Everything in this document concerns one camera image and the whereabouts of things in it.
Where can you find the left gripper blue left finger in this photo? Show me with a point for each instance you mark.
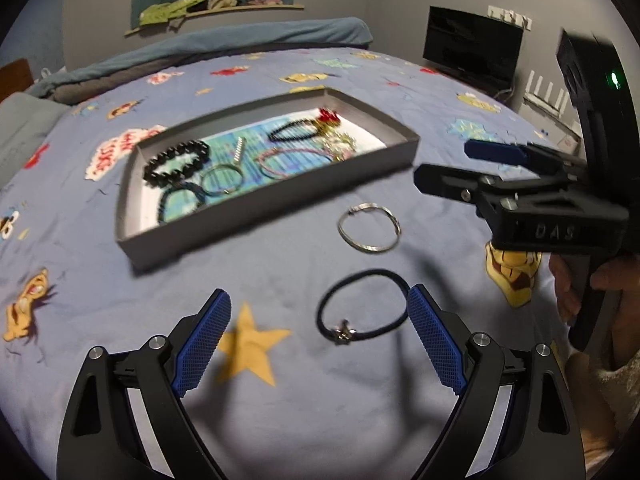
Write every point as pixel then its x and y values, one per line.
pixel 100 439

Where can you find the black monitor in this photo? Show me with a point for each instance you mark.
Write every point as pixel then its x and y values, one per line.
pixel 477 48

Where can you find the white wall power strip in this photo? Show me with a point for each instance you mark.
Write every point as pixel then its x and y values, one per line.
pixel 510 17

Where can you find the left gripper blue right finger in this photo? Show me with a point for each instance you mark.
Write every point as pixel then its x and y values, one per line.
pixel 539 438

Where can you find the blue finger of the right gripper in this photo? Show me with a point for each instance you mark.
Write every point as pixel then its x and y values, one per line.
pixel 530 156
pixel 465 186

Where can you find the wooden window shelf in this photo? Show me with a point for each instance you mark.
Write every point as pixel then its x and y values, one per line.
pixel 176 23

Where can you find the printed paper tray liner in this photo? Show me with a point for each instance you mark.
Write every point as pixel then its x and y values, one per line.
pixel 276 148

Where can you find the grey cardboard tray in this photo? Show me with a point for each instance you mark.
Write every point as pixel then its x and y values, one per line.
pixel 170 240

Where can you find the person's right hand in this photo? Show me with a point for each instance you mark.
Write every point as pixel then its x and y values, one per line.
pixel 618 276

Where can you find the red bead gold earrings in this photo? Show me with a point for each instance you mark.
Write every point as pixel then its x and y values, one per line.
pixel 326 121

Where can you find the wooden headboard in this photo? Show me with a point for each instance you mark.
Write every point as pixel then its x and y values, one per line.
pixel 15 77

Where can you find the teal blanket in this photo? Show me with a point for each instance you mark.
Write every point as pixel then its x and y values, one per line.
pixel 92 80

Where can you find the Sesame Street bedsheet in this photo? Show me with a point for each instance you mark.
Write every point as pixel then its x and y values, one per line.
pixel 280 401

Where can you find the silver bangle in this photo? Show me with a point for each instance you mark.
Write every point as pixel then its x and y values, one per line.
pixel 369 228
pixel 222 179

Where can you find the green cloth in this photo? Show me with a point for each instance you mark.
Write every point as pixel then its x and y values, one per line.
pixel 160 13

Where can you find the beige cloth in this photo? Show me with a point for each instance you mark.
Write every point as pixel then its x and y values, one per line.
pixel 214 5

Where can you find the white router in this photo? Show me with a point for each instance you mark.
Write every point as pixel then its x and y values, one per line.
pixel 548 108

